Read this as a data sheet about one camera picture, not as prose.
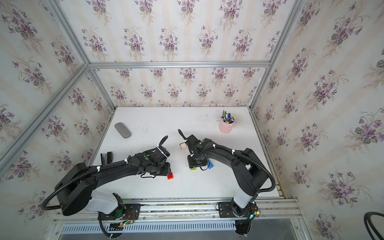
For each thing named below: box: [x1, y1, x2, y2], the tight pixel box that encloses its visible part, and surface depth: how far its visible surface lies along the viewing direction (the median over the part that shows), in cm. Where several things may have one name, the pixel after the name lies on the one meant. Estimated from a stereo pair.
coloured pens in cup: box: [220, 109, 236, 124], surface depth 103 cm
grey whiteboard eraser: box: [114, 122, 132, 139], surface depth 105 cm
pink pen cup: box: [218, 119, 235, 134], surface depth 101 cm
